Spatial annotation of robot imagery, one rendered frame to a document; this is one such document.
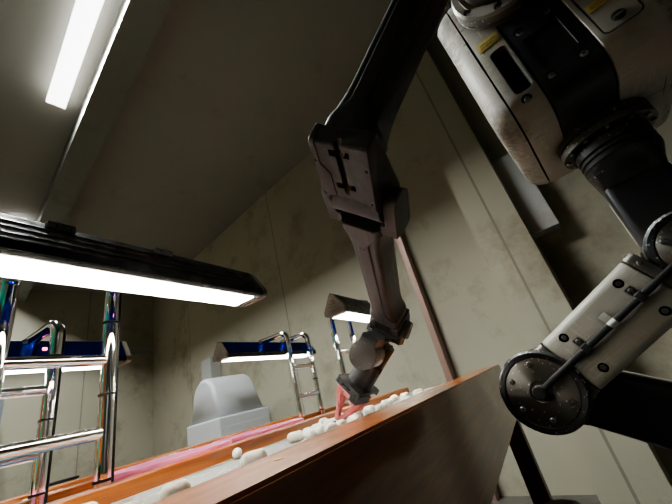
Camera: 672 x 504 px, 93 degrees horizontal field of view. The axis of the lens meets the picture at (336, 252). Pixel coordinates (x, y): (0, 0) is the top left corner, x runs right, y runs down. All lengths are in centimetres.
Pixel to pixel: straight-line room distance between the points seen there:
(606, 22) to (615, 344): 46
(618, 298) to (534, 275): 162
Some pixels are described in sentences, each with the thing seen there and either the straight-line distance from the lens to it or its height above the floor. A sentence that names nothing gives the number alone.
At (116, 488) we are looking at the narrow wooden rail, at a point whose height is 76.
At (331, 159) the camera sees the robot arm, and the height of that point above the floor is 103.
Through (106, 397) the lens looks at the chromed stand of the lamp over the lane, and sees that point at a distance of 73.
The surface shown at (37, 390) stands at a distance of 95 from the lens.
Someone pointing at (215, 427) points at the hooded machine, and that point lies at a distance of 343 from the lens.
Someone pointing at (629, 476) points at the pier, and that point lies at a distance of 232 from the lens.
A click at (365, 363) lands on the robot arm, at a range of 65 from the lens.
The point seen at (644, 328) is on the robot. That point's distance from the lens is 64.
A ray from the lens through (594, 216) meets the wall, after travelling 250.
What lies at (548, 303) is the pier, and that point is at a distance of 223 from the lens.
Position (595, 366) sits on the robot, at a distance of 64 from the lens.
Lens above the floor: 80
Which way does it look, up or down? 24 degrees up
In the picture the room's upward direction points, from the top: 15 degrees counter-clockwise
